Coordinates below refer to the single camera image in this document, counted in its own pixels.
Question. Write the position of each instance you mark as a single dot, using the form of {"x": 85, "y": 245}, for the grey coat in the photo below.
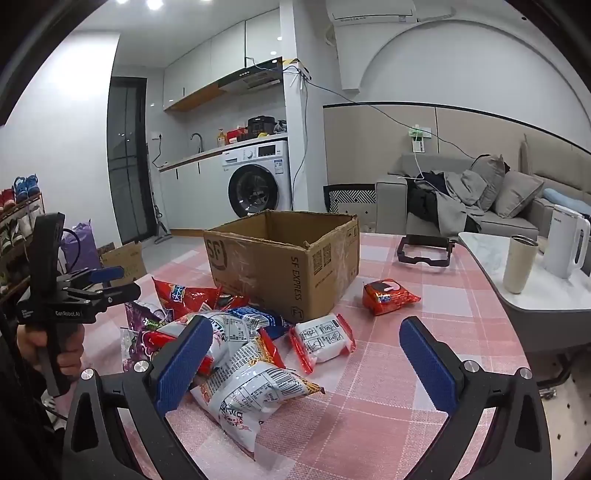
{"x": 455, "y": 207}

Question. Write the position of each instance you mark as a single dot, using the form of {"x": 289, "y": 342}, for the red striped noodle packet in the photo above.
{"x": 244, "y": 341}

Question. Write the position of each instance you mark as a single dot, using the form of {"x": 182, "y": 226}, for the white lower kitchen cabinets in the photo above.
{"x": 194, "y": 194}

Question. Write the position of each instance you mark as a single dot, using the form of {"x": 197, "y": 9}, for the black garment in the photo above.
{"x": 422, "y": 198}

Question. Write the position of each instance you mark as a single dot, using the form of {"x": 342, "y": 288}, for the white washing machine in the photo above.
{"x": 256, "y": 184}

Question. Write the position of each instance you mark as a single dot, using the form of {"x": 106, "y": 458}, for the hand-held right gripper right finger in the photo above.
{"x": 427, "y": 364}

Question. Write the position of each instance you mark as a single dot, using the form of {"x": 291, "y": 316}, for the purple bag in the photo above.
{"x": 82, "y": 249}

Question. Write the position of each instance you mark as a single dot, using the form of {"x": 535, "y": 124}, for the large white noodle packet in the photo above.
{"x": 249, "y": 397}

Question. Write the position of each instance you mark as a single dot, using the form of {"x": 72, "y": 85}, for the black pressure cooker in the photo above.
{"x": 261, "y": 127}

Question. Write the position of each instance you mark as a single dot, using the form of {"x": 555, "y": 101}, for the light blue pillow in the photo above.
{"x": 568, "y": 199}

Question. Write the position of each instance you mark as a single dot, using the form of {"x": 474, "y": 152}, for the range hood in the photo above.
{"x": 249, "y": 78}

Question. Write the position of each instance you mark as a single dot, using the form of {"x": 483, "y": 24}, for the printed floor cardboard box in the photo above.
{"x": 124, "y": 265}

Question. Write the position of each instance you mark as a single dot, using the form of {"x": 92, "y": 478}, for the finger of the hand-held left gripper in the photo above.
{"x": 104, "y": 274}
{"x": 115, "y": 295}

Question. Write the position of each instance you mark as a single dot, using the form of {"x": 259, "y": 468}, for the white air conditioner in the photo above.
{"x": 369, "y": 9}

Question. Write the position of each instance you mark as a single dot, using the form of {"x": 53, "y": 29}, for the tall grey cushion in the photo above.
{"x": 491, "y": 175}

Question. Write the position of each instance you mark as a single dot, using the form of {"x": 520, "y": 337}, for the yellow bottle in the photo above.
{"x": 222, "y": 138}

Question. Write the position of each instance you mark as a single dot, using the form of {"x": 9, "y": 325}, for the white electric kettle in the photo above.
{"x": 561, "y": 244}

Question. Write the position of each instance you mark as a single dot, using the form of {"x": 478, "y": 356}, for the wall socket with charger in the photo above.
{"x": 418, "y": 138}

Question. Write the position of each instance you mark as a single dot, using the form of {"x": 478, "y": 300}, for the beige tumbler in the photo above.
{"x": 519, "y": 267}

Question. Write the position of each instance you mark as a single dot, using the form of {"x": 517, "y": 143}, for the kitchen faucet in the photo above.
{"x": 200, "y": 144}

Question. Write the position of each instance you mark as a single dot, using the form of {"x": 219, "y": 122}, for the small white red snack packet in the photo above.
{"x": 321, "y": 339}

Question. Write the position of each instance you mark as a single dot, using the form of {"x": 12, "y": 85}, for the white marble side table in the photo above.
{"x": 489, "y": 251}

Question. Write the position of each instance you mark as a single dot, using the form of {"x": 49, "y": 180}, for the black patterned stool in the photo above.
{"x": 348, "y": 198}

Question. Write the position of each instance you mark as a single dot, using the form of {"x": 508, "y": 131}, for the dark door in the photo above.
{"x": 129, "y": 161}

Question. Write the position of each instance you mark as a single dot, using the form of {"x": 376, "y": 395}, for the blue shoe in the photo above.
{"x": 19, "y": 188}
{"x": 31, "y": 184}

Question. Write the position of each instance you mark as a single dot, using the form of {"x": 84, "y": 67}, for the purple snack packet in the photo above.
{"x": 138, "y": 325}

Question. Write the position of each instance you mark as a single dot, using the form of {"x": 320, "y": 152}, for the red box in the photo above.
{"x": 235, "y": 135}

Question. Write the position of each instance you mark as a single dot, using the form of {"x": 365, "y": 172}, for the pink plaid tablecloth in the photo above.
{"x": 360, "y": 415}

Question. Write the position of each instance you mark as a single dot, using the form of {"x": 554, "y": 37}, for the shoe rack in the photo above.
{"x": 18, "y": 230}

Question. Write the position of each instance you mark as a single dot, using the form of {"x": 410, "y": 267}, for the blue snack packet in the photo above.
{"x": 265, "y": 318}

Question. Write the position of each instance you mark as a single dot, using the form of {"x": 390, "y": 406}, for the grey stick mop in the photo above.
{"x": 162, "y": 238}

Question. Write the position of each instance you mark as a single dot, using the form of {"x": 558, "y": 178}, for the person's left forearm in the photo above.
{"x": 23, "y": 415}

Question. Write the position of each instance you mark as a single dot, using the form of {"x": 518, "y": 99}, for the black plastic frame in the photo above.
{"x": 422, "y": 263}

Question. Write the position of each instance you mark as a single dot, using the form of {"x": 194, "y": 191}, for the white upper cabinets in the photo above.
{"x": 207, "y": 60}

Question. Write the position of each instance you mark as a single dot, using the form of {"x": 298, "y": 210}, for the red orange snack packet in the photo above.
{"x": 388, "y": 297}

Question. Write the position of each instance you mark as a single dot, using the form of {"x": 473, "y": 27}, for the grey sofa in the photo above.
{"x": 505, "y": 226}

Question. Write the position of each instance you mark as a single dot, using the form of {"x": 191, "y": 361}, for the square grey cushion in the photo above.
{"x": 517, "y": 194}

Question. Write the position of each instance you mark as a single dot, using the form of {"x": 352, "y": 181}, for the person's left hand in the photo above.
{"x": 30, "y": 341}

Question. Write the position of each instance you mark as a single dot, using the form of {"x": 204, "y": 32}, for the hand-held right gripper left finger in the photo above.
{"x": 184, "y": 364}

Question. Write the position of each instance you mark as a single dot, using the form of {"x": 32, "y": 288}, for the brown cardboard box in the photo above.
{"x": 277, "y": 277}

